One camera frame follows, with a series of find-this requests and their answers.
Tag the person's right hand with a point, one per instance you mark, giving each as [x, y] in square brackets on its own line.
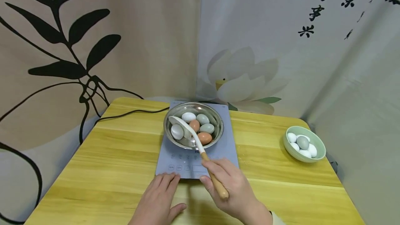
[236, 193]

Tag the person's left hand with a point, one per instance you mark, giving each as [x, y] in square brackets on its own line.
[156, 202]

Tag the person's left thumb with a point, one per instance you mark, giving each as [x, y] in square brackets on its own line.
[177, 210]

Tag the person's left fingers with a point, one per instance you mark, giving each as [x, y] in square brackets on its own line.
[165, 183]

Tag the person's right index finger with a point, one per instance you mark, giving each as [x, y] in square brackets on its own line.
[212, 164]

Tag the person's right fingers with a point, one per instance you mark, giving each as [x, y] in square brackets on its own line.
[229, 180]

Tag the person's right thumb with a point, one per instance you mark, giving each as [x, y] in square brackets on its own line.
[207, 185]

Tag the person's right forearm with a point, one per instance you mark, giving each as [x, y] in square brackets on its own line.
[270, 219]

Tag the blue-grey induction cooker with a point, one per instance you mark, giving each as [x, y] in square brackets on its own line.
[225, 155]

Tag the brown egg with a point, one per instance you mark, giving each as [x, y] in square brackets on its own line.
[194, 125]
[205, 138]

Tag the pale green egg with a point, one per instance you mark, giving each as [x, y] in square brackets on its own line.
[202, 118]
[207, 128]

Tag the stainless steel bowl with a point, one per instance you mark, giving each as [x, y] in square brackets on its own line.
[217, 121]

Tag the light green ceramic bowl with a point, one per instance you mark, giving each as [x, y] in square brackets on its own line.
[290, 151]

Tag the grey egg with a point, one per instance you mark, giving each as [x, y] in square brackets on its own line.
[302, 142]

